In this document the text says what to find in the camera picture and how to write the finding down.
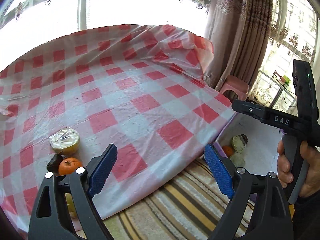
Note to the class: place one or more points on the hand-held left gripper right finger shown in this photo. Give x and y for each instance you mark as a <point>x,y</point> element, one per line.
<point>220,172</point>

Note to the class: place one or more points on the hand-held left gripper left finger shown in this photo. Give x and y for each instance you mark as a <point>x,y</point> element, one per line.
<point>103,170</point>

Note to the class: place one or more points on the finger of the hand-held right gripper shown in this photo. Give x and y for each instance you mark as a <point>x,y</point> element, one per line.
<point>250,110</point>

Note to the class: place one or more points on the green apple wedge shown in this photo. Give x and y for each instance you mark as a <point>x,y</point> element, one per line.
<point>237,159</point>

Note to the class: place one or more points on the large orange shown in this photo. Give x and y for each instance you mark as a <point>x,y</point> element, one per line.
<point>228,150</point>

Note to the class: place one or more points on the dark round dried fruit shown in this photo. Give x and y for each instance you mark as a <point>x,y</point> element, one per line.
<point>245,139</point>

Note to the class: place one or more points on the large green apple half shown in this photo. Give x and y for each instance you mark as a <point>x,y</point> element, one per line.
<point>238,143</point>

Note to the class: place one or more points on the person's right forearm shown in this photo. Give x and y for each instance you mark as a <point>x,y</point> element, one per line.
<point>307,217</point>

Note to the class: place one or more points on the person's right hand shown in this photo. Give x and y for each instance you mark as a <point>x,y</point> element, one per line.
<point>283,170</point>

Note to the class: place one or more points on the pink plastic stool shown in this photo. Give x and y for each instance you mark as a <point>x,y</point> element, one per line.
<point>235,83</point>

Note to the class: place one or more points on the glass side table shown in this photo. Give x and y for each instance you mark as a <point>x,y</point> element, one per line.
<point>275,90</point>

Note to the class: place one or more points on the medium orange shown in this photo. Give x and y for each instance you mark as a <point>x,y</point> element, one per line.
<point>70,166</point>

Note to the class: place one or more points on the wrapped yellow-green apple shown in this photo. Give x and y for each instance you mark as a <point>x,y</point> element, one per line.
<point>71,202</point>

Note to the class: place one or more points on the small green object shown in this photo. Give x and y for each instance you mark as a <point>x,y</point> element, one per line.
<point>287,80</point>

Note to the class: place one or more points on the wrapped pale fruit half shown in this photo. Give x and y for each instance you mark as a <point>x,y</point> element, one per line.
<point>64,141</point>

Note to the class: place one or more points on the dark wrinkled date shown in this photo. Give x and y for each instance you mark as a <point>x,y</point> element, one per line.
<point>53,163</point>

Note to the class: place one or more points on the striped towel blanket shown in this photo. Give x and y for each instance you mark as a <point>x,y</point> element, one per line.
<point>175,205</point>

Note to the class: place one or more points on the red checked plastic tablecloth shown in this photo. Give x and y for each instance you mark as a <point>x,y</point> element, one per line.
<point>125,92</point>

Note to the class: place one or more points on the patterned brown curtain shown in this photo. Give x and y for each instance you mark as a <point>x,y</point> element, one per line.
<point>240,30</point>

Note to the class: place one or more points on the grey window frame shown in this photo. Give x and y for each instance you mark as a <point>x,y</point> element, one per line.
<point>83,10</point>

